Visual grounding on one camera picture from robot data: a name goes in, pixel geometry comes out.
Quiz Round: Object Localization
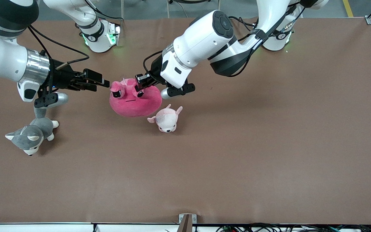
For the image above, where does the round hot pink plush toy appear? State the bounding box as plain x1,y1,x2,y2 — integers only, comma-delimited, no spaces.
109,78,163,118

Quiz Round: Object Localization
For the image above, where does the light pink pig plush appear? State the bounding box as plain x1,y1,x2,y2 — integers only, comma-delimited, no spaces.
147,104,183,133

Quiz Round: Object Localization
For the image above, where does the grey white husky plush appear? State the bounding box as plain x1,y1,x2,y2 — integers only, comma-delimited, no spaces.
5,108,60,156

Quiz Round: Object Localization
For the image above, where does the brown table cover sheet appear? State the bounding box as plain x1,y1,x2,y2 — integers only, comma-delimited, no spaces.
0,17,371,225

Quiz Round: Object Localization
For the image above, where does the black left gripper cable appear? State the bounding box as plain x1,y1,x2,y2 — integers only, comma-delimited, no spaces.
143,50,164,75

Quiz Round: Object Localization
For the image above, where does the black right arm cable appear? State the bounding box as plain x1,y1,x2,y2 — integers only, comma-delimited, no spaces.
27,25,90,70

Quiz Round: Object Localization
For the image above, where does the black cable by arm base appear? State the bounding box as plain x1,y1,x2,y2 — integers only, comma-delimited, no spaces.
228,16,259,31

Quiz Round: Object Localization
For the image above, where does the metal table edge bracket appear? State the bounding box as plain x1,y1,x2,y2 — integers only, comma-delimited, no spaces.
178,213,197,232

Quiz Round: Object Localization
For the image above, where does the white table edge rail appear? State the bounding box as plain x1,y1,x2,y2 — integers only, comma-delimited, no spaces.
0,222,371,232

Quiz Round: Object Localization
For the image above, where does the tangled black cable bundle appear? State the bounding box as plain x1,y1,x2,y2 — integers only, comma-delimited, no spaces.
215,223,371,232

